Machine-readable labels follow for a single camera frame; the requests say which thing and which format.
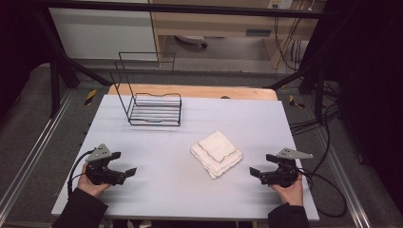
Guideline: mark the black metal stand post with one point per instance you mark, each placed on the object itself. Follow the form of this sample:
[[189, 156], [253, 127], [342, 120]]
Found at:
[[319, 95], [54, 88]]

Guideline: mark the black metal frame bar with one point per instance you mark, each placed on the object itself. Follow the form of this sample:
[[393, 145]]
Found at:
[[190, 9]]

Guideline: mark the wooden table board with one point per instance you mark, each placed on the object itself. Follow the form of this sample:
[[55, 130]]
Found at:
[[196, 91]]

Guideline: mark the yellow black floor tape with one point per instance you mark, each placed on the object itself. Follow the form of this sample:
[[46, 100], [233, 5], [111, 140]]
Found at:
[[90, 97], [295, 102]]

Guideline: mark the aluminium floor rail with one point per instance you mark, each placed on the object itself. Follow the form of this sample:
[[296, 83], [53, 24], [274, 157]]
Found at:
[[34, 145], [343, 177]]

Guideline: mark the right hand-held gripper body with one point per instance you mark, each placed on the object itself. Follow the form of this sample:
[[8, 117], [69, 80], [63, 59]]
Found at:
[[282, 175]]

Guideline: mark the person's left hand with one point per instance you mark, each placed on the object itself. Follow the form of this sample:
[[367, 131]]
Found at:
[[90, 188]]

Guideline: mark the white towel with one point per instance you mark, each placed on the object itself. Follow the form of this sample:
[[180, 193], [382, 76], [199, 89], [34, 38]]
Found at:
[[217, 155]]

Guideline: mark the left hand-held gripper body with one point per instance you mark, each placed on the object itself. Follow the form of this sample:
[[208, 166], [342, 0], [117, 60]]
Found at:
[[98, 172]]

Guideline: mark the person's right hand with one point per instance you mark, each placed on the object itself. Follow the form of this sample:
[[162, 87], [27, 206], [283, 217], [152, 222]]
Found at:
[[291, 193]]

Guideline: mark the light wooden desk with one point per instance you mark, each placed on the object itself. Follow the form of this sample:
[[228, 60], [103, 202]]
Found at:
[[215, 25]]

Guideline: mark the white cabinet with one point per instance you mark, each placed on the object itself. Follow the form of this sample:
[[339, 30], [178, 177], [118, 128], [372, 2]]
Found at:
[[101, 33]]

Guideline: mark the white chair base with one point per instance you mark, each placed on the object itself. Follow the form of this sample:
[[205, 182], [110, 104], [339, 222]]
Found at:
[[193, 39]]

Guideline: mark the white power strip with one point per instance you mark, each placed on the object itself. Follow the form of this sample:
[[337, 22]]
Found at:
[[280, 3]]

